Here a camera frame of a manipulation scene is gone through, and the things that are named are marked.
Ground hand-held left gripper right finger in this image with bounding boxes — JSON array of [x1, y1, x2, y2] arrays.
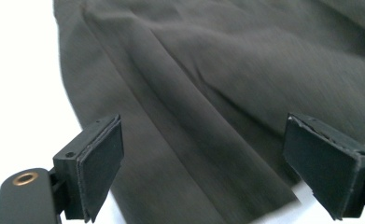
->
[[282, 112, 365, 221]]

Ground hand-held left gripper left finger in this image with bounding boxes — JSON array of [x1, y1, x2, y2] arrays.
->
[[52, 114, 125, 224]]

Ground dark grey shorts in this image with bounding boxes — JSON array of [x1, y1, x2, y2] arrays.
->
[[52, 0, 365, 224]]

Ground white board sheet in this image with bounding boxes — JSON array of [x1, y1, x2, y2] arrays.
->
[[0, 0, 365, 224]]

